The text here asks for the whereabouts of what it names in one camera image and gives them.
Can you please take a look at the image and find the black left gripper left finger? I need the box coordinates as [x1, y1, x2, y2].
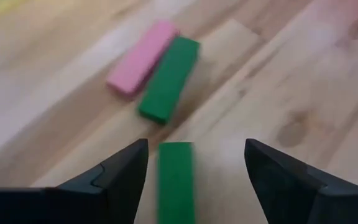
[56, 138, 150, 224]

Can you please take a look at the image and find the pink rectangular block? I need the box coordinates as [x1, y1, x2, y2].
[106, 20, 180, 100]

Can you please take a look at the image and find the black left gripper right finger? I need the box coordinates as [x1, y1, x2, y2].
[244, 138, 328, 224]

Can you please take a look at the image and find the green rectangular block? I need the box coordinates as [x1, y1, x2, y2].
[156, 141, 197, 224]
[137, 36, 201, 126]

